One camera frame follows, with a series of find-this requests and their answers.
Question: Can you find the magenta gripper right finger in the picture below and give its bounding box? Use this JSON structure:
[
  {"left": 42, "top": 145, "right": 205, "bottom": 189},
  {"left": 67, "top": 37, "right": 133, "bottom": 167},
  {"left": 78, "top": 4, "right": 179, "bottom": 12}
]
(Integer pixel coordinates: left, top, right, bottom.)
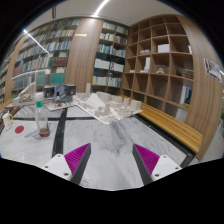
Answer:
[{"left": 132, "top": 143, "right": 183, "bottom": 186}]

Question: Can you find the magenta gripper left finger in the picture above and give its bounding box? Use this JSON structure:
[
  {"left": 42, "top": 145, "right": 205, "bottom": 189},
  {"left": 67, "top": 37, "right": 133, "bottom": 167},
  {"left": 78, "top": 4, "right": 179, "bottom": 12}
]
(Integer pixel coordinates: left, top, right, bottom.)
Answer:
[{"left": 42, "top": 142, "right": 92, "bottom": 186}]

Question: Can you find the wooden slatted bench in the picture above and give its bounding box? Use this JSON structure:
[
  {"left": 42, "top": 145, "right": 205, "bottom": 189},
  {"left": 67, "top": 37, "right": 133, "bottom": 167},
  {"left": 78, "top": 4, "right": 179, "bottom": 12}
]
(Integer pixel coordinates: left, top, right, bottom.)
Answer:
[{"left": 120, "top": 96, "right": 204, "bottom": 155}]

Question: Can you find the clear plastic bottle green cap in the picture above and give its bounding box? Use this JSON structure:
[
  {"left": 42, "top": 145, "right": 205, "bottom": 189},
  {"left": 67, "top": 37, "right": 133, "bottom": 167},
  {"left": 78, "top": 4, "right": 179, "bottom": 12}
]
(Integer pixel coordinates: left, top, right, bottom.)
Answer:
[{"left": 35, "top": 92, "right": 50, "bottom": 137}]

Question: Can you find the white architectural city model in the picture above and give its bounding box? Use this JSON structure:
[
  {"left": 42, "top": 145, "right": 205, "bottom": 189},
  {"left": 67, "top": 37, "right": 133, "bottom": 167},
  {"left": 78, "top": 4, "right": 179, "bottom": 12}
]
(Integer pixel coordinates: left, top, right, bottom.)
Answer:
[{"left": 73, "top": 84, "right": 142, "bottom": 124}]

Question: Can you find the red round coaster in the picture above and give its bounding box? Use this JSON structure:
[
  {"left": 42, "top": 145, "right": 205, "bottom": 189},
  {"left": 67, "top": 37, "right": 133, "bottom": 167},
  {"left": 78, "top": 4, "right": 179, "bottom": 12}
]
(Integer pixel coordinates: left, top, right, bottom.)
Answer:
[{"left": 15, "top": 126, "right": 24, "bottom": 134}]

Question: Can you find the dark grey building model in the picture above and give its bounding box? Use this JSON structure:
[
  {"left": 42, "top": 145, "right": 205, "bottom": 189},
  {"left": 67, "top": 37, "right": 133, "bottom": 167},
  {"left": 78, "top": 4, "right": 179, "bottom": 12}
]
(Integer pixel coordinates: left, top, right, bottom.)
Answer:
[{"left": 43, "top": 84, "right": 76, "bottom": 103}]

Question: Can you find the bookshelf with books centre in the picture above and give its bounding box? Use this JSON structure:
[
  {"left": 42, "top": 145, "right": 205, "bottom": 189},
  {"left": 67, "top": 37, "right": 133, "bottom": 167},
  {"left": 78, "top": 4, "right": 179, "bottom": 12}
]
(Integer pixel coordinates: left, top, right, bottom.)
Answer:
[{"left": 92, "top": 20, "right": 128, "bottom": 95}]

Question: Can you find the bookshelf with books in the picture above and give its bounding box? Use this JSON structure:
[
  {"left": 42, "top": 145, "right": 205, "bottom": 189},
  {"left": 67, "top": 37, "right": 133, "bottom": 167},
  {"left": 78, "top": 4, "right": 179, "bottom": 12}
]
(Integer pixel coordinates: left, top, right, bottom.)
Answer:
[
  {"left": 0, "top": 17, "right": 80, "bottom": 104},
  {"left": 92, "top": 20, "right": 128, "bottom": 95}
]

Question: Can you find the wooden cubby shelf unit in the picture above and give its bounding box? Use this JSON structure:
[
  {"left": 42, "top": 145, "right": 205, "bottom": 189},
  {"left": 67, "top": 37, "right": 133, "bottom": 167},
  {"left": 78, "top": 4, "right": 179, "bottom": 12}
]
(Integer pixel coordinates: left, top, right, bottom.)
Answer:
[{"left": 122, "top": 14, "right": 194, "bottom": 121}]

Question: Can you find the bookshelf with books left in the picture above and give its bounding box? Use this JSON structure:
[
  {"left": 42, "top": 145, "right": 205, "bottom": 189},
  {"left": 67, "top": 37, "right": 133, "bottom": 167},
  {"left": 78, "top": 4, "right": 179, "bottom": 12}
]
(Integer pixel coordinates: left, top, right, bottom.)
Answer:
[{"left": 0, "top": 17, "right": 80, "bottom": 104}]

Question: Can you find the white box on shelf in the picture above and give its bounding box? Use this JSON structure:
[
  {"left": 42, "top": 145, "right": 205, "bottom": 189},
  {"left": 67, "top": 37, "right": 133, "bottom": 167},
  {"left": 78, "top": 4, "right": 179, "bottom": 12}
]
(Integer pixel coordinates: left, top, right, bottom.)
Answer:
[{"left": 158, "top": 44, "right": 170, "bottom": 53}]

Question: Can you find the white wooden frame model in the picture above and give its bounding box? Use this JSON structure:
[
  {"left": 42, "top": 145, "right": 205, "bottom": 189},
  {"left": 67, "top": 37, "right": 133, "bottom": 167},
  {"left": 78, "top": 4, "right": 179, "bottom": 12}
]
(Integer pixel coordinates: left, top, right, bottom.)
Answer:
[{"left": 19, "top": 82, "right": 36, "bottom": 103}]

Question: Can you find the white cup yellow handle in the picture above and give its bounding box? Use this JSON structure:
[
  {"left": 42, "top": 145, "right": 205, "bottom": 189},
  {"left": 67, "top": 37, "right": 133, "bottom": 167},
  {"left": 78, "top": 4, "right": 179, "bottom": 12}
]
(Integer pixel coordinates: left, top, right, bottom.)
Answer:
[{"left": 2, "top": 112, "right": 13, "bottom": 130}]

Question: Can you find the poster on wall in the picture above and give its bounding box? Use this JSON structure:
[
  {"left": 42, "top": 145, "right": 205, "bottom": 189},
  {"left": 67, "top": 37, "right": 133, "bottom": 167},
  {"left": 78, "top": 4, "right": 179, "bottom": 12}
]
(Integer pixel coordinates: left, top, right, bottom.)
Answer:
[{"left": 204, "top": 58, "right": 222, "bottom": 82}]

